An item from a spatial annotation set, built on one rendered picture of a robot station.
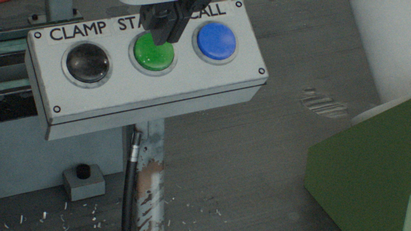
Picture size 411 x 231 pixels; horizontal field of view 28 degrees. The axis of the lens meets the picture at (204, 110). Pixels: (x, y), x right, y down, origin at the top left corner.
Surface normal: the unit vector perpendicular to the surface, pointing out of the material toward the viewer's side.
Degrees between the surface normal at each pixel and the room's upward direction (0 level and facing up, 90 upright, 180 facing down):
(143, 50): 37
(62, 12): 90
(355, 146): 90
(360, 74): 0
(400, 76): 73
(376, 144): 90
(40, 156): 90
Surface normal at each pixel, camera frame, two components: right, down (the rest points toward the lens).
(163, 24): -0.92, 0.18
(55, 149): 0.39, 0.51
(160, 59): 0.28, -0.33
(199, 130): 0.03, -0.84
